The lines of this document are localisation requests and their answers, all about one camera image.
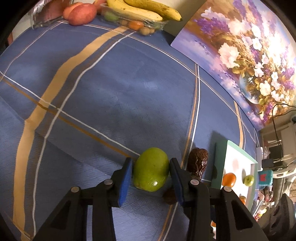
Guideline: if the large green mango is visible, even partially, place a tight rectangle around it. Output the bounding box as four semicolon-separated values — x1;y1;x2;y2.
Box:
133;147;170;192

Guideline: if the small orange near finger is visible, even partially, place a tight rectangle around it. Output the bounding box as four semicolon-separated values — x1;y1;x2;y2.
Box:
239;196;246;205

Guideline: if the orange in tray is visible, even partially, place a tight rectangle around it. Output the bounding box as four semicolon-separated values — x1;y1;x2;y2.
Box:
222;173;236;188

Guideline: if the small green apple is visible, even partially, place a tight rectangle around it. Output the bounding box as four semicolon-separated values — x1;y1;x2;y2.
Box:
243;175;254;187

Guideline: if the teal toy box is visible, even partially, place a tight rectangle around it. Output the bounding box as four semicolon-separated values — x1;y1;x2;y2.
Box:
258;170;273;187

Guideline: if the white tray teal rim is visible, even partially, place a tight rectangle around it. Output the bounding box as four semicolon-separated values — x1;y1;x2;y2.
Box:
211;140;258;210

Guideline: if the black power adapter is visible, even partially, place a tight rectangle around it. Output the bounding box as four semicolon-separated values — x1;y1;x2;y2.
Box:
261;158;274;169

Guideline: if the dark brown avocado lower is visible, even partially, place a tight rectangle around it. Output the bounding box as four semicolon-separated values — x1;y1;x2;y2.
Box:
162;186;177;205

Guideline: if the dark brown avocado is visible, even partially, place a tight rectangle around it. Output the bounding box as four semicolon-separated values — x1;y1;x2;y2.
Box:
162;186;177;205
186;148;209;180

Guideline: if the dark brown avocado upper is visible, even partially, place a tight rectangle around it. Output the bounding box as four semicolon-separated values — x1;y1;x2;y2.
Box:
186;148;209;180

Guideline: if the white power strip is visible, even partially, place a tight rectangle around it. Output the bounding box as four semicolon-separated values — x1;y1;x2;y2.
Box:
256;147;264;171

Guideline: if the blue plaid tablecloth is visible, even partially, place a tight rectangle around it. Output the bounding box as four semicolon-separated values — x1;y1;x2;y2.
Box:
1;19;258;240

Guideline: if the floral painting canvas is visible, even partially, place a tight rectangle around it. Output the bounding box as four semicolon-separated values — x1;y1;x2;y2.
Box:
171;1;295;129

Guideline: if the red apple front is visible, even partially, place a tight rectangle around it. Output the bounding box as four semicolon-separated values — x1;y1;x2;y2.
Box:
68;4;97;26

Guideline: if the red apple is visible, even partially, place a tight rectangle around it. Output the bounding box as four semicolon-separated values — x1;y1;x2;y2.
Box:
62;2;83;20
68;4;97;26

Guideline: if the clear plastic fruit container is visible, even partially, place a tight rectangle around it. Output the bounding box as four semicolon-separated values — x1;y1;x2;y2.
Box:
101;4;168;36

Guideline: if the red apple behind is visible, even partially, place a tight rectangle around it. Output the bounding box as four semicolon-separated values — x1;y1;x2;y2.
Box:
62;2;83;20

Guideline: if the yellow banana bunch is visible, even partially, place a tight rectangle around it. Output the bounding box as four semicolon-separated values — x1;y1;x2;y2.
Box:
106;1;183;22

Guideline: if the black power cable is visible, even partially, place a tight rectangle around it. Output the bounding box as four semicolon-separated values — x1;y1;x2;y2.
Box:
271;102;296;163

